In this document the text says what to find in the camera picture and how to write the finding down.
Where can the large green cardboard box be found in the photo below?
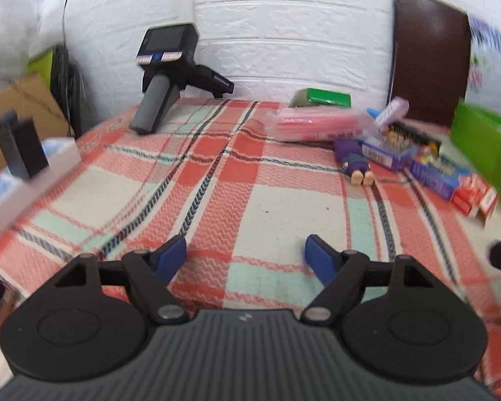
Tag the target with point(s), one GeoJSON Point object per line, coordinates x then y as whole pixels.
{"type": "Point", "coordinates": [488, 154]}

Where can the blue box with white label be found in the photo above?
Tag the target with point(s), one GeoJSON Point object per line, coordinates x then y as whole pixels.
{"type": "Point", "coordinates": [382, 154]}

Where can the red box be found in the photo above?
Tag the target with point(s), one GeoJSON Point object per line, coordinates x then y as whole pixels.
{"type": "Point", "coordinates": [471, 196]}

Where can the purple doll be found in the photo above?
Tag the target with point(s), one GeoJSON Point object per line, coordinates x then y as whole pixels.
{"type": "Point", "coordinates": [353, 161]}

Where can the black block stand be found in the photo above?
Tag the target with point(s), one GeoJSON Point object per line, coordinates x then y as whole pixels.
{"type": "Point", "coordinates": [23, 150]}

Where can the floral plastic sheet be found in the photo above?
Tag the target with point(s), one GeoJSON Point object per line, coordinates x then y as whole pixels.
{"type": "Point", "coordinates": [494, 62]}

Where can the red plaid tablecloth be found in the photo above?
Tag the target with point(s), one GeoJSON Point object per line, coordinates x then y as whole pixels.
{"type": "Point", "coordinates": [254, 200]}

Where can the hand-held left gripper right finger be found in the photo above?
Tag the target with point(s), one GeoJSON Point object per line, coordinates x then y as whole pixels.
{"type": "Point", "coordinates": [319, 259]}

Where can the long blue box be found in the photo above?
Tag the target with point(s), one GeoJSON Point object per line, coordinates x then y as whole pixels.
{"type": "Point", "coordinates": [438, 175]}

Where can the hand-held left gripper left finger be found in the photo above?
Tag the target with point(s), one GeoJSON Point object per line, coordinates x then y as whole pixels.
{"type": "Point", "coordinates": [171, 257]}

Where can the colourful printed box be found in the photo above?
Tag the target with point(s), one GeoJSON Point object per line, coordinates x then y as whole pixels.
{"type": "Point", "coordinates": [417, 135]}

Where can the brown chair back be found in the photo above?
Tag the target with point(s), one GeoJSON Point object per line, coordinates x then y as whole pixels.
{"type": "Point", "coordinates": [430, 58]}

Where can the dark bag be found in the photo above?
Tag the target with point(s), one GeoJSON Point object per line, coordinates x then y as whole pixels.
{"type": "Point", "coordinates": [64, 87]}

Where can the small green box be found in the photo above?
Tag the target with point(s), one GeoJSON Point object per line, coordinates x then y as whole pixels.
{"type": "Point", "coordinates": [327, 98]}

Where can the green carton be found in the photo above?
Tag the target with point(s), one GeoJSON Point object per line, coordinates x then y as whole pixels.
{"type": "Point", "coordinates": [41, 69]}

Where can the clear plastic bag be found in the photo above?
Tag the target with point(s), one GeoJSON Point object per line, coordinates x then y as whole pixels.
{"type": "Point", "coordinates": [8, 29]}

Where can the pink packet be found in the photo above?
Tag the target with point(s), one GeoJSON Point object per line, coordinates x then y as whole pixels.
{"type": "Point", "coordinates": [313, 124]}

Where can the blue capped marker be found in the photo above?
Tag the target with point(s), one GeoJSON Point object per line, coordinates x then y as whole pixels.
{"type": "Point", "coordinates": [372, 113]}

